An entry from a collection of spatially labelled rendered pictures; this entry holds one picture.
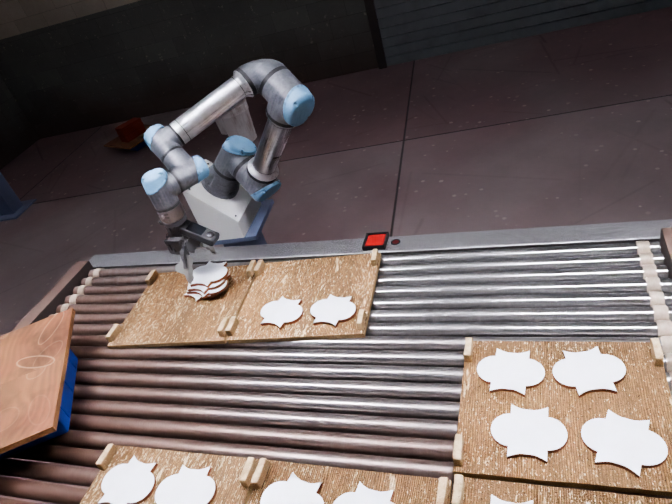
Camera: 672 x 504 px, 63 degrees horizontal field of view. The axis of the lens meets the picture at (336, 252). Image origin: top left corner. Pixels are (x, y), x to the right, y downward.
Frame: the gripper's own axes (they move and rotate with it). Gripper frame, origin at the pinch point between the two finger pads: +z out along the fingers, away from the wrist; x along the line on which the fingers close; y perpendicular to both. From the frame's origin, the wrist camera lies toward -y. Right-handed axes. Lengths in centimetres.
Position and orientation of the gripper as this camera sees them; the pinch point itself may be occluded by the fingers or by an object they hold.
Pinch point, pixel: (205, 268)
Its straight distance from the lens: 181.7
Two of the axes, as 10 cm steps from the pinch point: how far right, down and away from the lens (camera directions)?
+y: -8.9, -0.3, 4.5
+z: 2.6, 7.8, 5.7
